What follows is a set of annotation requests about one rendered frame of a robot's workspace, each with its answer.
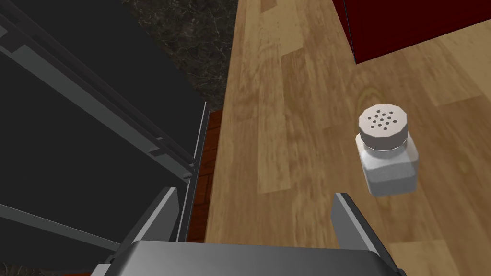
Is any dark red cabinet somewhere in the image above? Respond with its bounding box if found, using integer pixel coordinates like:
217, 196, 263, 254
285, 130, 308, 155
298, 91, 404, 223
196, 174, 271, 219
332, 0, 491, 65

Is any black oven appliance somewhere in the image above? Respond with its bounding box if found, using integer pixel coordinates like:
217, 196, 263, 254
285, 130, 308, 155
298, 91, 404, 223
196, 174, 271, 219
0, 0, 211, 265

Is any white salt shaker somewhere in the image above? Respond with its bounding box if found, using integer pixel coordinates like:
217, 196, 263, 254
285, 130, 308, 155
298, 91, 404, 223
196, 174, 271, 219
355, 103, 420, 197

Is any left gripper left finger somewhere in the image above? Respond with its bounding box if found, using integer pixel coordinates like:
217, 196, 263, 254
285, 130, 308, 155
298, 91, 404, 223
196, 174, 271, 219
113, 186, 180, 258

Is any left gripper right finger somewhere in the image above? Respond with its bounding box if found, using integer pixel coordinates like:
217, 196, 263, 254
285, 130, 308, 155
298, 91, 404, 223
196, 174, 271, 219
330, 193, 399, 269

